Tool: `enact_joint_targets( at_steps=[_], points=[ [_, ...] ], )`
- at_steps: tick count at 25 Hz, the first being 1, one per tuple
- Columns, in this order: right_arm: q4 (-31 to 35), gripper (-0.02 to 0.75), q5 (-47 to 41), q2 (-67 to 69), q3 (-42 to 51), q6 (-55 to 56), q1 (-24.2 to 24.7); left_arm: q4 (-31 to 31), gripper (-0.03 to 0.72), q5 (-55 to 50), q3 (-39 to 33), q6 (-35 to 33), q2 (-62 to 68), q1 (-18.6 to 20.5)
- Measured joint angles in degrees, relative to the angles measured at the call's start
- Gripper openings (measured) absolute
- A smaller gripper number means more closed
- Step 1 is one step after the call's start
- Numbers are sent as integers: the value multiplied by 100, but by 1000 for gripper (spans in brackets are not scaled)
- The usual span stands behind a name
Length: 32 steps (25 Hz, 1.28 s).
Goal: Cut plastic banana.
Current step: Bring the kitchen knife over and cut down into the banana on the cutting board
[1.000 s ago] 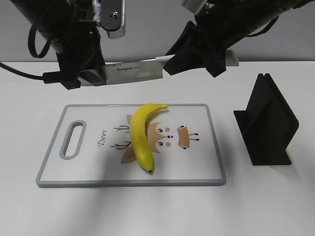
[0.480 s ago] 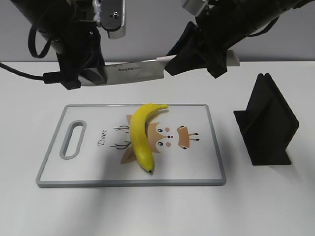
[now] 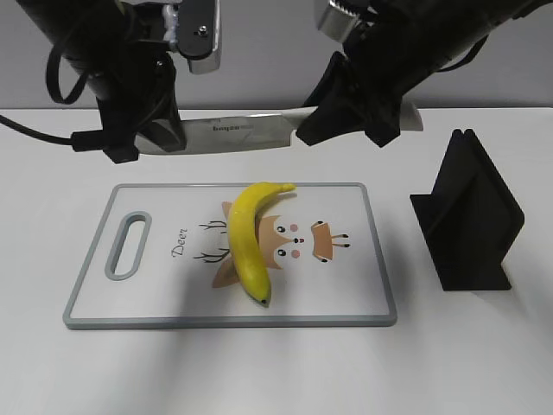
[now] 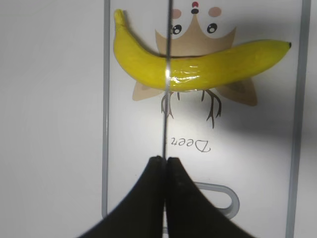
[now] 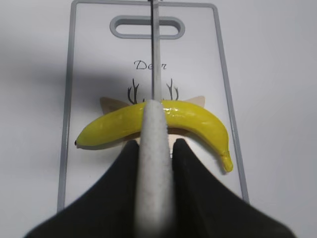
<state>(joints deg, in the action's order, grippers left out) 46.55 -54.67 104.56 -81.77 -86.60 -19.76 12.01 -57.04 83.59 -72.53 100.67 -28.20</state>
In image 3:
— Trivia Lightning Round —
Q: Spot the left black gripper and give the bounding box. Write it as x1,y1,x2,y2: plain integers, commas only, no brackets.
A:
86,1,221,163

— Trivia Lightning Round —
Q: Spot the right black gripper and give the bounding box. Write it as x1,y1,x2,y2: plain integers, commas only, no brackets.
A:
296,1,488,148

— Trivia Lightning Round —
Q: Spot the white-handled kitchen knife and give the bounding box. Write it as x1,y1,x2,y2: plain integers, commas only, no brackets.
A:
135,103,423,156

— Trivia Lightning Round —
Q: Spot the yellow plastic banana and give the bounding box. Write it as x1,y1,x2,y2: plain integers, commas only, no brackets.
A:
227,182,296,308

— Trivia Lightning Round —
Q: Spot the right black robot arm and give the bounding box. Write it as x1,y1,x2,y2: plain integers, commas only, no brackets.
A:
296,1,544,147

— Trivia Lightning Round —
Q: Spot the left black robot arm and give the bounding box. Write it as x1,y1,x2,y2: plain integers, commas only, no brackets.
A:
19,1,222,163

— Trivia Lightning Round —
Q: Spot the grey-rimmed deer cutting board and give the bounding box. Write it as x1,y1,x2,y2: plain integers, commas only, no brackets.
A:
63,182,397,329

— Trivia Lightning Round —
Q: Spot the black knife stand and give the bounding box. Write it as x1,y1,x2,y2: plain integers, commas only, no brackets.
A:
410,129,524,291

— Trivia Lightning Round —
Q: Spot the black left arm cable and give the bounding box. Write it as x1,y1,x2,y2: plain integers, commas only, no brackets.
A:
0,25,126,153

